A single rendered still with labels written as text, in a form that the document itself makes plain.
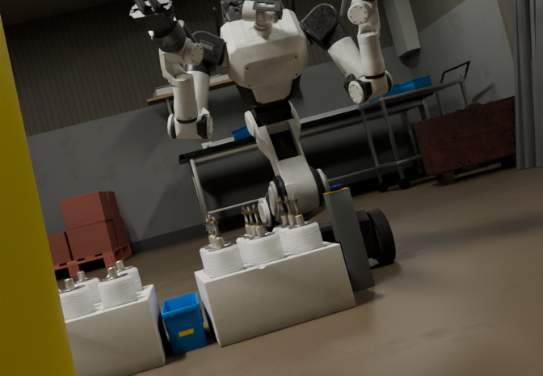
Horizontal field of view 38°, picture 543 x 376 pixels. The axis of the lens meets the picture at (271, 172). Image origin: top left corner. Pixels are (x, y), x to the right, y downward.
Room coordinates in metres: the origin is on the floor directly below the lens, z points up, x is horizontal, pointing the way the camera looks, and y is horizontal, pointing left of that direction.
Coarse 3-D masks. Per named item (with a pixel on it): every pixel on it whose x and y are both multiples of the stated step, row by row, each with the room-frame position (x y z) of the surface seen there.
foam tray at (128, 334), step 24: (144, 288) 2.40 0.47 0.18; (96, 312) 2.05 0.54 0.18; (120, 312) 2.04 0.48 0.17; (144, 312) 2.04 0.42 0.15; (72, 336) 2.02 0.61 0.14; (96, 336) 2.03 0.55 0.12; (120, 336) 2.04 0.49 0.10; (144, 336) 2.04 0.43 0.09; (96, 360) 2.03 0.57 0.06; (120, 360) 2.03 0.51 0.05; (144, 360) 2.04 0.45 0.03
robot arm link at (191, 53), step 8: (184, 24) 2.26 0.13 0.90; (184, 32) 2.23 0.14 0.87; (184, 40) 2.23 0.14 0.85; (192, 40) 2.31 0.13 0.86; (160, 48) 2.23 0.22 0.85; (168, 48) 2.21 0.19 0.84; (176, 48) 2.22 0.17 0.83; (184, 48) 2.25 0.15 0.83; (192, 48) 2.24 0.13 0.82; (200, 48) 2.28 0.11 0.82; (168, 56) 2.28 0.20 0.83; (176, 56) 2.26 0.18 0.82; (184, 56) 2.25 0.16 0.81; (192, 56) 2.25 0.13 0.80; (200, 56) 2.28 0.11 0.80; (192, 64) 2.26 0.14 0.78
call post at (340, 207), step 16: (336, 192) 2.40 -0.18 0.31; (336, 208) 2.39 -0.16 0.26; (352, 208) 2.40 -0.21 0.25; (336, 224) 2.39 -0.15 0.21; (352, 224) 2.40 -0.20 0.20; (336, 240) 2.44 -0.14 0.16; (352, 240) 2.40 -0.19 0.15; (352, 256) 2.39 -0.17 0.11; (352, 272) 2.39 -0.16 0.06; (368, 272) 2.40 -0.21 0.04; (352, 288) 2.40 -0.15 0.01
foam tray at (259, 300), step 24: (264, 264) 2.12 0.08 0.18; (288, 264) 2.12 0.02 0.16; (312, 264) 2.13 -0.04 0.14; (336, 264) 2.14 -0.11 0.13; (216, 288) 2.09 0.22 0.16; (240, 288) 2.10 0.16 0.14; (264, 288) 2.11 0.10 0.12; (288, 288) 2.12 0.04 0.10; (312, 288) 2.13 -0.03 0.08; (336, 288) 2.14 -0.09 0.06; (216, 312) 2.08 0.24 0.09; (240, 312) 2.10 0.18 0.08; (264, 312) 2.11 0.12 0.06; (288, 312) 2.12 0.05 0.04; (312, 312) 2.13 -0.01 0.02; (336, 312) 2.14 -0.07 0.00; (216, 336) 2.16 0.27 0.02; (240, 336) 2.09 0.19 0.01
